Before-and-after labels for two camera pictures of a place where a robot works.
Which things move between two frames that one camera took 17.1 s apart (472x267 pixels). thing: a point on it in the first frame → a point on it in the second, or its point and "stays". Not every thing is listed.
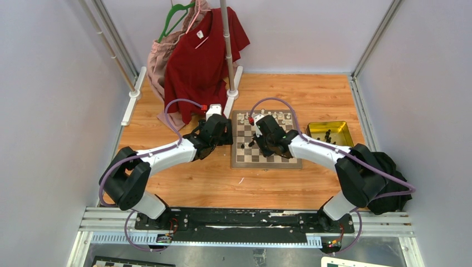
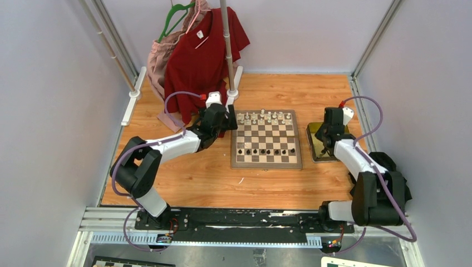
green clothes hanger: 175,8 stays
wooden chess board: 247,153 stays
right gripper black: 258,138 → 319,134
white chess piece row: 284,117 stays
